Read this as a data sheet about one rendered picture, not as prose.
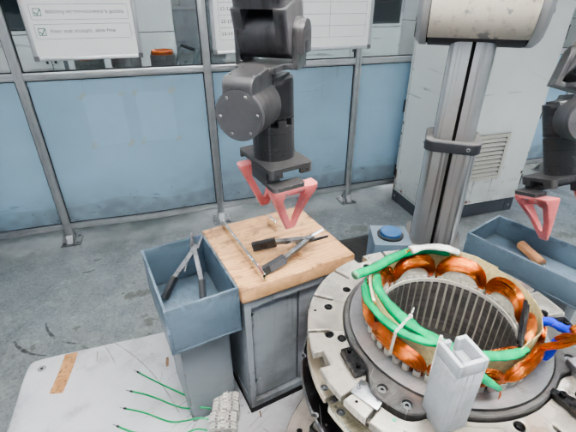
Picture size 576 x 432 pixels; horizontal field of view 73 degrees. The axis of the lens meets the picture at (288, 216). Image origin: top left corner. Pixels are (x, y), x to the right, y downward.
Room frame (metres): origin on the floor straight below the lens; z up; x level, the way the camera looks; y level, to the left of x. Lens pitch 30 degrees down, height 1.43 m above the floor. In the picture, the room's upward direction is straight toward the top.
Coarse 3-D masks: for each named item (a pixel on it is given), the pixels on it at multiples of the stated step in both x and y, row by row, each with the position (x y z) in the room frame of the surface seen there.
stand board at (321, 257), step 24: (264, 216) 0.65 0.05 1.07; (288, 216) 0.65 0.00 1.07; (216, 240) 0.57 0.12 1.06; (240, 240) 0.57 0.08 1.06; (336, 240) 0.57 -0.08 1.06; (240, 264) 0.50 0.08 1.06; (288, 264) 0.50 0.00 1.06; (312, 264) 0.50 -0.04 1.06; (336, 264) 0.51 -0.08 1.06; (240, 288) 0.44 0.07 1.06; (264, 288) 0.45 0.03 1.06
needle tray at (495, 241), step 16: (496, 224) 0.65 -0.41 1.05; (512, 224) 0.63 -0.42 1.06; (480, 240) 0.57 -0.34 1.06; (496, 240) 0.63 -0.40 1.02; (512, 240) 0.62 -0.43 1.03; (528, 240) 0.60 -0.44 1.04; (544, 240) 0.58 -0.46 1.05; (560, 240) 0.57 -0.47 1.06; (480, 256) 0.57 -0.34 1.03; (496, 256) 0.54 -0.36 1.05; (512, 256) 0.53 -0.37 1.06; (544, 256) 0.57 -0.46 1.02; (560, 256) 0.56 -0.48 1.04; (512, 272) 0.52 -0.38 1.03; (528, 272) 0.50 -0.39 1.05; (544, 272) 0.49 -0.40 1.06; (560, 272) 0.53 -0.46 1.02; (544, 288) 0.48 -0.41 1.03; (560, 288) 0.46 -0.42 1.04; (560, 304) 0.47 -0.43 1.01
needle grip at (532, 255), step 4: (520, 244) 0.59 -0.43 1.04; (524, 244) 0.59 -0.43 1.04; (528, 244) 0.59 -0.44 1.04; (520, 248) 0.59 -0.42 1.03; (524, 248) 0.58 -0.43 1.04; (528, 248) 0.58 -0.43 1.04; (524, 252) 0.58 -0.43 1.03; (528, 252) 0.57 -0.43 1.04; (532, 252) 0.56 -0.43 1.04; (536, 252) 0.56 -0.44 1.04; (528, 256) 0.57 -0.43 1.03; (532, 256) 0.56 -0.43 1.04; (536, 256) 0.55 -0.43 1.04; (540, 256) 0.55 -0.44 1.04; (532, 260) 0.55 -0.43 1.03; (536, 260) 0.55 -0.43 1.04; (540, 260) 0.54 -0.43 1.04; (544, 260) 0.54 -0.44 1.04
